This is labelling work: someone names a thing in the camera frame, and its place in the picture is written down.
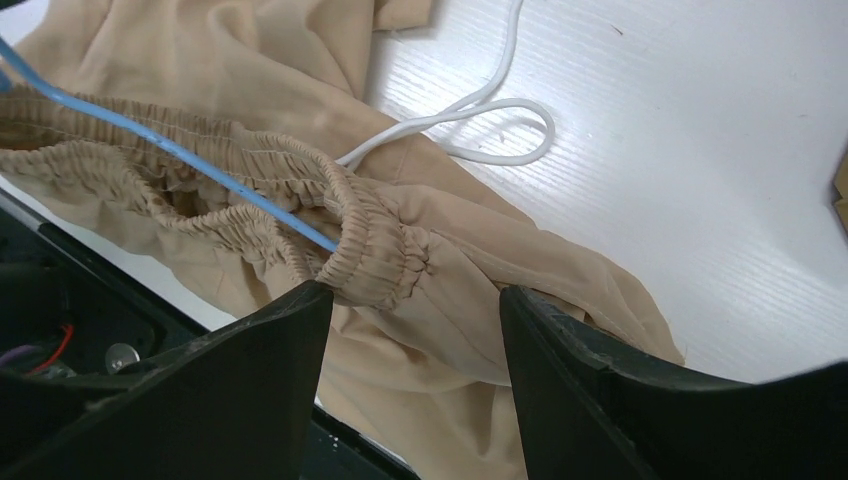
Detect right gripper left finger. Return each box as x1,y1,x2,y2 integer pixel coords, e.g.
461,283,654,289
1,281,333,479

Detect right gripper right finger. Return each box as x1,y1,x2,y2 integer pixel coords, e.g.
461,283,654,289
499,286,847,479

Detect light blue wire hanger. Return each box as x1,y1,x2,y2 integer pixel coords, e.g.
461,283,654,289
1,38,337,252

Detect beige shorts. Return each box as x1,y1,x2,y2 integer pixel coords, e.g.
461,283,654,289
1,1,684,479

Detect wooden clothes rack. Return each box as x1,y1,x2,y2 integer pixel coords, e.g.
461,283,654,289
832,152,848,232

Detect white shorts drawstring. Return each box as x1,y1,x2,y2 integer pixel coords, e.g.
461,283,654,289
334,0,558,170

